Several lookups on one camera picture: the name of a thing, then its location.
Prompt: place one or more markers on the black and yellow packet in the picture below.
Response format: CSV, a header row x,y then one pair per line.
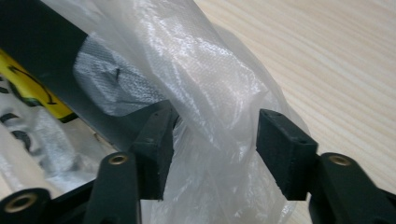
x,y
40,46

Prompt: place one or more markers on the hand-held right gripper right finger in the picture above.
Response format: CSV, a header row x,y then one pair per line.
x,y
286,155

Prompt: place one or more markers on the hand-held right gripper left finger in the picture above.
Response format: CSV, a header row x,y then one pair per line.
x,y
155,155

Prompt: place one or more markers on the clear plastic bag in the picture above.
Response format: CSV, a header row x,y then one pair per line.
x,y
202,77

